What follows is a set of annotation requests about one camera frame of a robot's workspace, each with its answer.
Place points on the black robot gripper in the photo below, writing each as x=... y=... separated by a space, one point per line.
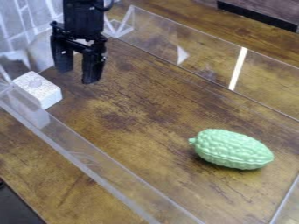
x=83 y=23

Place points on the white speckled rectangular block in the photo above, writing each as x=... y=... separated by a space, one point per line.
x=40 y=90

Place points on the clear acrylic tray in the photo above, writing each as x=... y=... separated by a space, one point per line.
x=104 y=158

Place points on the green bumpy bitter gourd toy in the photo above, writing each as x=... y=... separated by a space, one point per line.
x=230 y=149

